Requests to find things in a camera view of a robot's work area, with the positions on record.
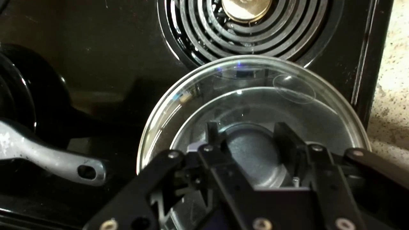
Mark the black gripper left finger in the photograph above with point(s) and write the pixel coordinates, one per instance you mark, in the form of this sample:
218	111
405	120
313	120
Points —
127	200

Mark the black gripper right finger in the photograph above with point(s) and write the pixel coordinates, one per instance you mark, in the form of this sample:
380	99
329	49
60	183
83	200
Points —
340	196

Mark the small glass pot lid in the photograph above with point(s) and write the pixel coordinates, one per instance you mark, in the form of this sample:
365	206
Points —
255	102

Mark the large black frying pan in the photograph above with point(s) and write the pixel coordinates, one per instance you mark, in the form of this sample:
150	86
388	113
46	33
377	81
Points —
38	154

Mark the black electric stove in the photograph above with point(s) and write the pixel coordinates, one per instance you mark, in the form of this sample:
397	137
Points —
106	51

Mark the large coil burner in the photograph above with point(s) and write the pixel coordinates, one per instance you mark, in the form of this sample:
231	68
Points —
255	33

